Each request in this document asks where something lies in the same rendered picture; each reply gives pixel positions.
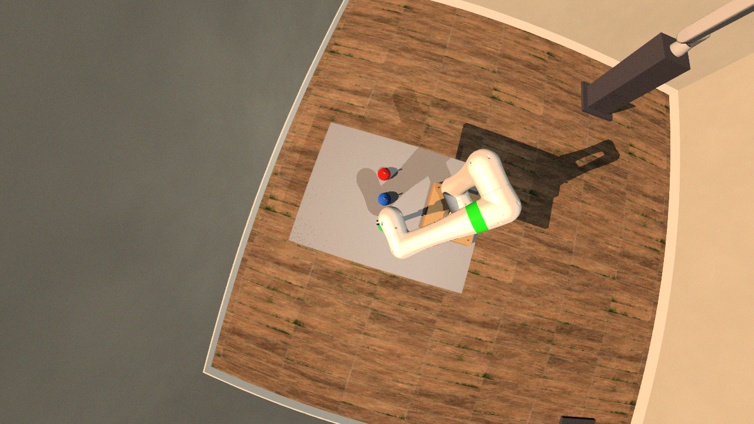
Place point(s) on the blue desk bell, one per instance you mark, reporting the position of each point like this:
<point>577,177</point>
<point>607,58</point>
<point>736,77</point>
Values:
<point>384,199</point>

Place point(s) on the red dome bell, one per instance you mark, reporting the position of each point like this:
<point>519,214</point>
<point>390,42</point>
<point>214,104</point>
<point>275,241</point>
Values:
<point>384,174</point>

